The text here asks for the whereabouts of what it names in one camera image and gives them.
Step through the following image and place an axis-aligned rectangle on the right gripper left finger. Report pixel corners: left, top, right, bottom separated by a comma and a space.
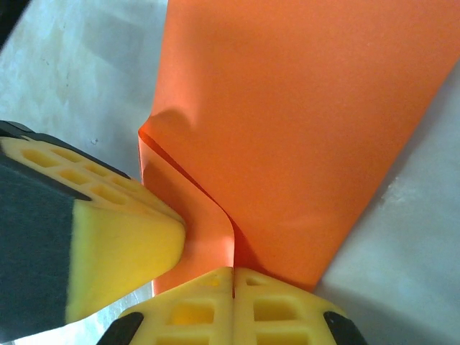
96, 267, 235, 345

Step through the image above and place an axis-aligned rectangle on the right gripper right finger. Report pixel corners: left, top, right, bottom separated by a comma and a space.
233, 267, 369, 345

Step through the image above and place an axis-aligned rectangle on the orange paper sheet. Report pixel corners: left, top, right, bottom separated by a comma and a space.
137, 0, 460, 294

